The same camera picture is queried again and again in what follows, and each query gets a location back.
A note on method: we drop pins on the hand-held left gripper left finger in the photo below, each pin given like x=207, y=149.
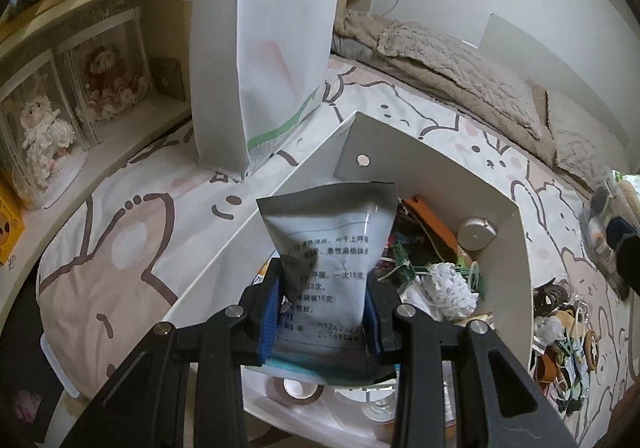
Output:
x=267, y=318

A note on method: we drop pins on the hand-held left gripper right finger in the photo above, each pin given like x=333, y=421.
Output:
x=372, y=323

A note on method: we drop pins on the silver white medicine sachet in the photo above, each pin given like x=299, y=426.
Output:
x=330, y=253

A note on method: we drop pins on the white storage box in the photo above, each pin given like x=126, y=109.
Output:
x=425, y=152

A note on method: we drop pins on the green plastic clip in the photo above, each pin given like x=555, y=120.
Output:
x=407, y=268

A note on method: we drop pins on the brown tape roll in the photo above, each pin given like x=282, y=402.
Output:
x=299, y=390

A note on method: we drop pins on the round silver tin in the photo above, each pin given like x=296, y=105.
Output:
x=475, y=234

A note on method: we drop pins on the cartoon printed bed sheet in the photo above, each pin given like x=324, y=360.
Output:
x=125, y=228

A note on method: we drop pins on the white fluffy pompom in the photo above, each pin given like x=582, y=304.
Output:
x=547, y=328

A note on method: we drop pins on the brown leather pouch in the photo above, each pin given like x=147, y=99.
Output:
x=545, y=368

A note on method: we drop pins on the dark hair claw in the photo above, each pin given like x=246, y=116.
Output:
x=550, y=295

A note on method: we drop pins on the round wooden panda coaster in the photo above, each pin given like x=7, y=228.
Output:
x=591, y=348

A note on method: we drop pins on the clear plastic storage bin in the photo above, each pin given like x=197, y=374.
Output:
x=597, y=228

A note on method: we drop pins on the dark brown leather wallet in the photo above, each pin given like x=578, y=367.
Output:
x=167, y=77

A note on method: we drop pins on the beige fuzzy pillow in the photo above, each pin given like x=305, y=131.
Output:
x=580, y=142
x=460, y=72

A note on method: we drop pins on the yellow cardboard box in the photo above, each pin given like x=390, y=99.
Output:
x=9, y=223

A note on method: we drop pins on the folded beige fuzzy blanket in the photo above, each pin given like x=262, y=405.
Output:
x=357, y=35

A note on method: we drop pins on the display case with brown doll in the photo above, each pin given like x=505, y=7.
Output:
x=107, y=77

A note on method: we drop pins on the white tote bag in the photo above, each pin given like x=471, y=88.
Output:
x=260, y=27

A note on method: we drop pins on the display case with white doll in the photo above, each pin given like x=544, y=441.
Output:
x=40, y=137

